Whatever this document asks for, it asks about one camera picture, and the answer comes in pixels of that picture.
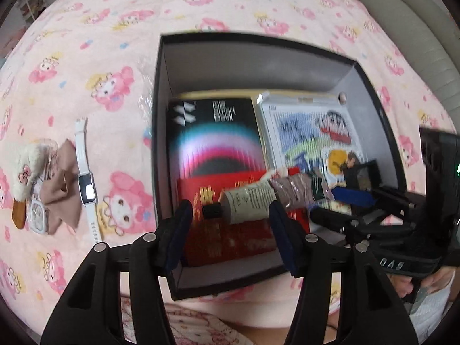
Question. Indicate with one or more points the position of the person's right hand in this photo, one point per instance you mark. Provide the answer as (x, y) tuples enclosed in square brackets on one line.
[(404, 285)]

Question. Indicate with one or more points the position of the white plush toy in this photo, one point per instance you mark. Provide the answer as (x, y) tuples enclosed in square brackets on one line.
[(27, 165)]

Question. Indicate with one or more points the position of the white smartwatch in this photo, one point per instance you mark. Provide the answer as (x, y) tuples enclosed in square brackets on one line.
[(86, 188)]

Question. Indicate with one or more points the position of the grey sofa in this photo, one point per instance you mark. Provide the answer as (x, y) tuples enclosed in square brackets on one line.
[(413, 25)]

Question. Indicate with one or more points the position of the brown fabric bow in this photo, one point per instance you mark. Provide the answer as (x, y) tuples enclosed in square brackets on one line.
[(59, 187)]

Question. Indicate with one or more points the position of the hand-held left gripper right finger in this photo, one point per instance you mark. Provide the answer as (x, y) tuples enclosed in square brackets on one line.
[(285, 240)]

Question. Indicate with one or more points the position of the cartoon printed packet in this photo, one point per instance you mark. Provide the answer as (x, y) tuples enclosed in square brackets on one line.
[(305, 129)]

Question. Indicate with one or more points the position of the small clear plastic case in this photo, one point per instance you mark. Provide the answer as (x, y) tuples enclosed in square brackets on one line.
[(37, 217)]

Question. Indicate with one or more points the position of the black book with colourful rings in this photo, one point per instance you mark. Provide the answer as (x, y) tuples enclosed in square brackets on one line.
[(212, 140)]

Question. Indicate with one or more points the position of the dark grey storage box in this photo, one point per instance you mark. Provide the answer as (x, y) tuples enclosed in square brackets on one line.
[(251, 61)]

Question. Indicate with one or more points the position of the person's pink pajama leg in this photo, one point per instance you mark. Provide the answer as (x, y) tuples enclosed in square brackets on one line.
[(201, 327)]

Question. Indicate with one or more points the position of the cream tube with black cap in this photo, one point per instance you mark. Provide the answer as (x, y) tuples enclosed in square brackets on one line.
[(248, 201)]

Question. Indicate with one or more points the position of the shelf with figurines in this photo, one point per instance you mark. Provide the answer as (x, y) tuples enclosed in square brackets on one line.
[(30, 5)]

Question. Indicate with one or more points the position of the red packet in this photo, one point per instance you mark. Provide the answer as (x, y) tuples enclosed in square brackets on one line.
[(233, 239)]

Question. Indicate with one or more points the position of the pink printed blanket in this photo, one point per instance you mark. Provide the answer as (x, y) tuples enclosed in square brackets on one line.
[(107, 25)]

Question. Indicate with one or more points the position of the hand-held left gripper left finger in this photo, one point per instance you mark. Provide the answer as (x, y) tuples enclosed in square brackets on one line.
[(178, 239)]

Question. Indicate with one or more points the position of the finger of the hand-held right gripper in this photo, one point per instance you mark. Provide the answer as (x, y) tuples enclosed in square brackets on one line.
[(354, 197), (334, 220)]

